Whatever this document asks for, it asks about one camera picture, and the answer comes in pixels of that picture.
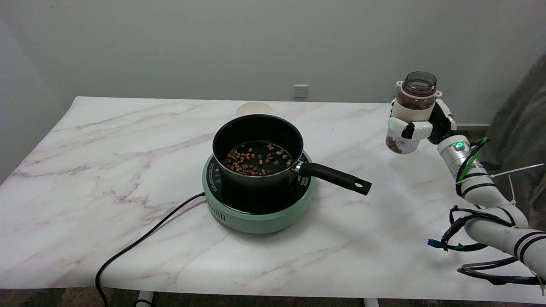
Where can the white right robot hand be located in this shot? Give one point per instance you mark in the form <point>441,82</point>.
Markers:
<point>443,123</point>

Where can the clear bottle with white sleeve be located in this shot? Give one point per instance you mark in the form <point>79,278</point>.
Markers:
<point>413,108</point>

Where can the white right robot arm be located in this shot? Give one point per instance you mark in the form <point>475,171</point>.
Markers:
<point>486,194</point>

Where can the grey cloth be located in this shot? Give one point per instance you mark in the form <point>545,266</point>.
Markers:
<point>522,128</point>

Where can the white zip tie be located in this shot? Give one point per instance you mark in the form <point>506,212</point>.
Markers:
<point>518,170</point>

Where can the brown food pieces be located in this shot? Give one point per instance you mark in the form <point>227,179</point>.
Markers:
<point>256,160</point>

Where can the round white lid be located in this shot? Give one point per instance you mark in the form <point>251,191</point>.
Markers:
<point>251,109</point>

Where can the white table leg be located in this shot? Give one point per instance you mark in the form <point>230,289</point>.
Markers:
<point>144,298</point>
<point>371,302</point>

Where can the green electric hot plate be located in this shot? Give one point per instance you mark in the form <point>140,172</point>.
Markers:
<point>260,221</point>

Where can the white wall socket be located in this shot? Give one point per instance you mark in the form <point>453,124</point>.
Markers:
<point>300,91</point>

